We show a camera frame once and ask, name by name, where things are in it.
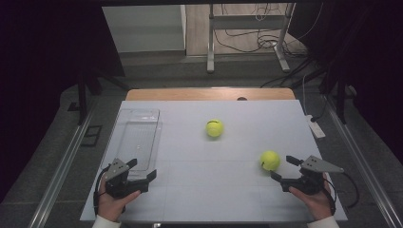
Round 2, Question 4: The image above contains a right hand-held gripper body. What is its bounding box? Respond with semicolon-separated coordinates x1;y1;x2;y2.
279;155;345;196

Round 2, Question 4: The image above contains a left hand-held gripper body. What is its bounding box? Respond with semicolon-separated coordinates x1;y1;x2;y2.
104;158;150;200

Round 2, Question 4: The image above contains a yellow tennis ball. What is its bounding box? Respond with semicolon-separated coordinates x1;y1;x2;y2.
259;149;281;172
204;118;225;139

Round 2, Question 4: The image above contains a clear plastic tray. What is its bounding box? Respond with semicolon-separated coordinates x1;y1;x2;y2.
108;107;163;182

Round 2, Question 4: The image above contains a person's left hand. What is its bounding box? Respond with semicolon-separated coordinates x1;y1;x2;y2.
97;180;143;223

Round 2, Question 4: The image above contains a person's right hand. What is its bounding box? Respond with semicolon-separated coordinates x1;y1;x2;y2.
288;172;335;221

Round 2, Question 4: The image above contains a white power strip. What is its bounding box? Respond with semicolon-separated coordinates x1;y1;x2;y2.
304;114;327;140

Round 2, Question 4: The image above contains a white table mat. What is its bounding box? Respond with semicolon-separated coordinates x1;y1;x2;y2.
79;99;349;223

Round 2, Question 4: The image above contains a black metal stand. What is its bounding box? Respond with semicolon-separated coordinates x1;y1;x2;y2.
317;61;358;125
67;66;131;126

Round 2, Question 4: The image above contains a wooden table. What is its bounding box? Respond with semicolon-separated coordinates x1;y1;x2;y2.
125;87;297;102

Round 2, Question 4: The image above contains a dark curtain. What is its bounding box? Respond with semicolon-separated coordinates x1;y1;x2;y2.
290;0;403;157
0;0;125;204

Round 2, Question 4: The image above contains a white cabinet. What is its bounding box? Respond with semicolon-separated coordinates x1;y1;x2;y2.
101;4;187;54

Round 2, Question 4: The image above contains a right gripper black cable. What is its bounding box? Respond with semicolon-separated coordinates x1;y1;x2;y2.
322;171;361;217

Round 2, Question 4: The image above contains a black power strip cable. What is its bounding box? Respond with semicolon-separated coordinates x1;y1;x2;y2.
309;94;329;124

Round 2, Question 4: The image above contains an aluminium floor rail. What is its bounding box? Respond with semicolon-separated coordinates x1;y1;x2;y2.
322;94;403;228
27;103;98;228

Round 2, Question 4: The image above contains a tangle of floor cables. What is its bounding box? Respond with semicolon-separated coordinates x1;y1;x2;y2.
213;3;325;89

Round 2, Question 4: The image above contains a white metal desk frame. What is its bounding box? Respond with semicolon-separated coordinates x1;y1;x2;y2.
206;3;297;75

